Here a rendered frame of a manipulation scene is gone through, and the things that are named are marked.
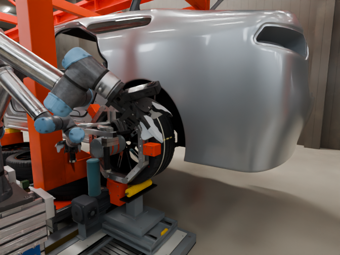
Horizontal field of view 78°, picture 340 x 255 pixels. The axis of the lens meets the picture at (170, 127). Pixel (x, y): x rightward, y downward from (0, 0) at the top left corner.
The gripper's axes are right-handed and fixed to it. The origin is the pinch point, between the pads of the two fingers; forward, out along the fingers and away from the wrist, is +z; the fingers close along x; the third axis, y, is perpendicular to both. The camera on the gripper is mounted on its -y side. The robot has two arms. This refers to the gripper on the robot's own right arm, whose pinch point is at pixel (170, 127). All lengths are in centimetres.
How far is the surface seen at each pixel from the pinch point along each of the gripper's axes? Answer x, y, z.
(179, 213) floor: -78, 123, 94
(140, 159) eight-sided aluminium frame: -44, 61, 14
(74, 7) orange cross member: -318, 133, -185
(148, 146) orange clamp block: -45, 49, 11
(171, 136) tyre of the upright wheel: -66, 47, 23
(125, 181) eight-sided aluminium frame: -40, 83, 17
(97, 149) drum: -41, 73, -11
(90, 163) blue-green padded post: -42, 90, -9
